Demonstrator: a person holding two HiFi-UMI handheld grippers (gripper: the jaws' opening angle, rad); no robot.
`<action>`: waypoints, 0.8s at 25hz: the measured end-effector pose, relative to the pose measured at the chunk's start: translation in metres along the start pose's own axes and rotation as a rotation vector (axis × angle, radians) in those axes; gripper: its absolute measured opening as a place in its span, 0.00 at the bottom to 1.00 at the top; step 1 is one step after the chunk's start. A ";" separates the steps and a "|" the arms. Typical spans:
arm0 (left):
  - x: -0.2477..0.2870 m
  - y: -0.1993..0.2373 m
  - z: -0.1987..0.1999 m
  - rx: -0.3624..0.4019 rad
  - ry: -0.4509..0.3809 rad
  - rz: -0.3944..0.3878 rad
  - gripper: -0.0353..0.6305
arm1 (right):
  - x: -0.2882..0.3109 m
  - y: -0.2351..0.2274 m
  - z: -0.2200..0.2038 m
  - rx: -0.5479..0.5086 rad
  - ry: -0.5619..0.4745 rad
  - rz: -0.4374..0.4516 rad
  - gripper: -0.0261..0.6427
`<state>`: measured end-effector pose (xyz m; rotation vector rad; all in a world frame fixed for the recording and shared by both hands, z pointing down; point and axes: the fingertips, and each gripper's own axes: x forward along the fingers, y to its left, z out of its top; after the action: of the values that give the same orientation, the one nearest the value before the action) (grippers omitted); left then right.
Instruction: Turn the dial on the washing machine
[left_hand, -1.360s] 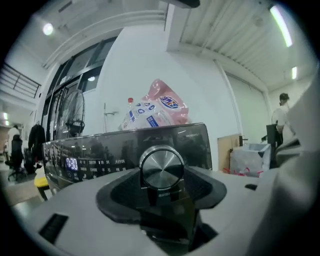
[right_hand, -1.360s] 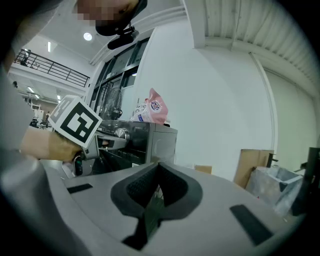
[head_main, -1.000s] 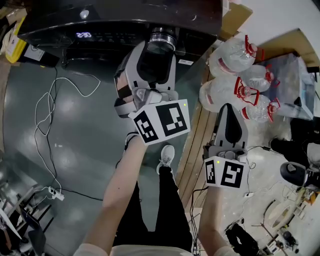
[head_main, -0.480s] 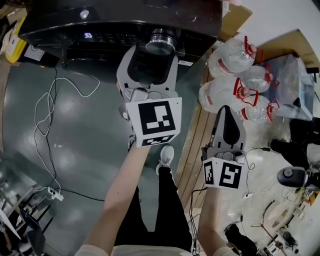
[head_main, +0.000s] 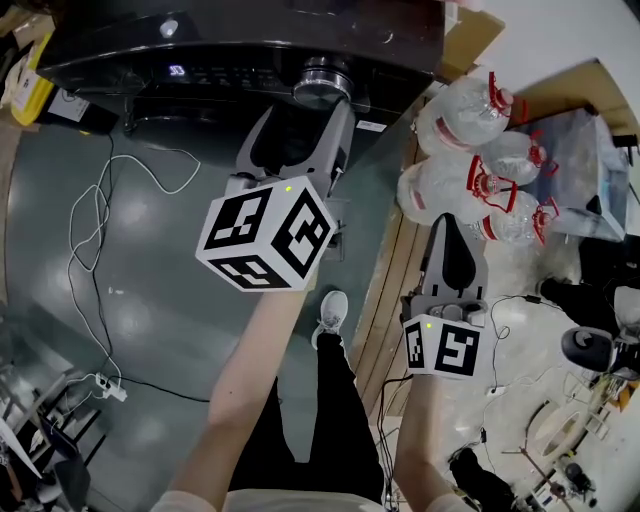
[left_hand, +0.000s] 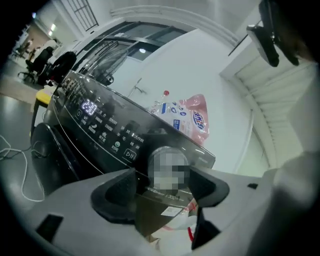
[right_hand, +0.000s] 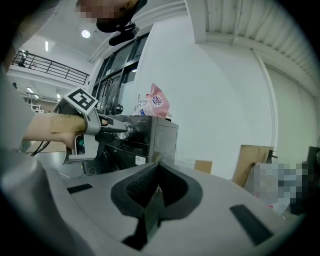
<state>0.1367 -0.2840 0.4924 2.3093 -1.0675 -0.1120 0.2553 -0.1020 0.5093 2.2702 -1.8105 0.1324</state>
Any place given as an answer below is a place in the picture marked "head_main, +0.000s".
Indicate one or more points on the black washing machine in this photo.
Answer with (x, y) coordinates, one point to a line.
(225, 35)

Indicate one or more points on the person's black trouser leg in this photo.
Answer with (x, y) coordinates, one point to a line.
(330, 415)

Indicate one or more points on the person's white shirt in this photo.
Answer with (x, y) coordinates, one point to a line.
(300, 502)

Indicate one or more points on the person's right forearm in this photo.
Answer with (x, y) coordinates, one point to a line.
(422, 430)

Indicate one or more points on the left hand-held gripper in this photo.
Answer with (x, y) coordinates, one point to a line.
(250, 235)

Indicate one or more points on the person's left forearm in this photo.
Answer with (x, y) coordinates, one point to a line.
(250, 380)

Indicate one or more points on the large cardboard sheet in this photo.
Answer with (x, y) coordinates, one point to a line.
(575, 82)

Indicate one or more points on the white table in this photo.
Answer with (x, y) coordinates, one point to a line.
(15, 445)

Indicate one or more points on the black chair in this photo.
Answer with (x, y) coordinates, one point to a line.
(70, 480)

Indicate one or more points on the small cardboard sheet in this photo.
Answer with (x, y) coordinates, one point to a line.
(470, 40)

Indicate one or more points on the yellow and black box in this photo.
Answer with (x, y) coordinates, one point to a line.
(35, 100)

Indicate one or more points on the person's white sneaker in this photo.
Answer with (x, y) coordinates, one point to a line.
(332, 312)

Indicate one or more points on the round brushed metal knob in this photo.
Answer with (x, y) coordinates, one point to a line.
(322, 82)

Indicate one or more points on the black round device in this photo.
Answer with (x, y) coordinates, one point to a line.
(587, 347)

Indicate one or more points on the white power strip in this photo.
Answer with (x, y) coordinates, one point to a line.
(111, 387)

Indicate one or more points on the grey plastic storage box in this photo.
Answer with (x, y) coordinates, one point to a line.
(590, 175)

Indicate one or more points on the wooden oval hoop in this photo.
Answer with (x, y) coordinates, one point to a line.
(555, 430)

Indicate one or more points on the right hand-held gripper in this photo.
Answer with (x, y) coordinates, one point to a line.
(450, 350)

